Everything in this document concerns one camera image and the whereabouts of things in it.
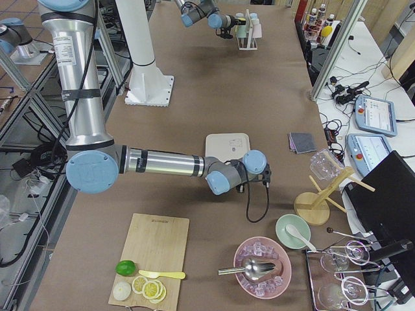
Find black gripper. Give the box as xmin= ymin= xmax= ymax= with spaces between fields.
xmin=235 ymin=17 xmax=246 ymax=26

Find cream rabbit tray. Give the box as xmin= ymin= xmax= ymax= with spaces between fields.
xmin=205 ymin=133 xmax=250 ymax=162

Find pink cup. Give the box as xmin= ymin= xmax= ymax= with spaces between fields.
xmin=252 ymin=24 xmax=262 ymax=38

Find wooden cup tree stand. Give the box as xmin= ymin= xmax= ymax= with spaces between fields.
xmin=294 ymin=166 xmax=375 ymax=225

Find wine glass rack tray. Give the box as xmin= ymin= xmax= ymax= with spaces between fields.
xmin=305 ymin=240 xmax=388 ymax=310

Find yellow lemon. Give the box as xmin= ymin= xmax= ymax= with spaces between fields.
xmin=321 ymin=25 xmax=333 ymax=38

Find grey folded cloth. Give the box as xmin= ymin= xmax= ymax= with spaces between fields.
xmin=288 ymin=132 xmax=316 ymax=154

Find far teach pendant tablet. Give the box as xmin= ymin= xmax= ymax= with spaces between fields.
xmin=355 ymin=95 xmax=397 ymax=137

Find teach pendant tablet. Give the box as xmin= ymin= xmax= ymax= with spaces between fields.
xmin=346 ymin=134 xmax=392 ymax=177
xmin=355 ymin=95 xmax=397 ymax=137

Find near teach pendant tablet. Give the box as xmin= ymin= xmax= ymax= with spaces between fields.
xmin=346 ymin=134 xmax=392 ymax=177

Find white ceramic spoon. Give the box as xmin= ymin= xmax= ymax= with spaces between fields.
xmin=285 ymin=224 xmax=317 ymax=253

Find green bowl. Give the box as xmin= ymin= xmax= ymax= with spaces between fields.
xmin=275 ymin=214 xmax=312 ymax=250

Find pink bowl with ice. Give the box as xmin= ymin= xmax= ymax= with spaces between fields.
xmin=233 ymin=236 xmax=292 ymax=299

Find wooden cutting board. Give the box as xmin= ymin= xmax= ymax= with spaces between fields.
xmin=108 ymin=213 xmax=189 ymax=310

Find metal ice scoop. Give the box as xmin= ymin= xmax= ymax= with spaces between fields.
xmin=218 ymin=256 xmax=283 ymax=282

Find yellow plastic knife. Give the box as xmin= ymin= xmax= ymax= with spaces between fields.
xmin=138 ymin=270 xmax=186 ymax=280

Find green lime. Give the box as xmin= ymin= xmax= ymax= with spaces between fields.
xmin=115 ymin=260 xmax=136 ymax=277

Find lemon slices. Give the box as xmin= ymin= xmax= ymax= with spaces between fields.
xmin=131 ymin=275 xmax=167 ymax=304

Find half peeled lemon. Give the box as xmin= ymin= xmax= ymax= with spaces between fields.
xmin=112 ymin=281 xmax=132 ymax=301

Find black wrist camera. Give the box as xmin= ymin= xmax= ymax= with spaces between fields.
xmin=215 ymin=28 xmax=233 ymax=40
xmin=259 ymin=164 xmax=272 ymax=188

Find white wire cup rack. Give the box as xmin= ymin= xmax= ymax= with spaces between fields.
xmin=237 ymin=9 xmax=259 ymax=51

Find copper wire bottle rack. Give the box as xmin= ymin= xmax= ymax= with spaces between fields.
xmin=302 ymin=1 xmax=335 ymax=42

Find aluminium frame post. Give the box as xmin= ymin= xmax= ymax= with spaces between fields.
xmin=310 ymin=0 xmax=368 ymax=102

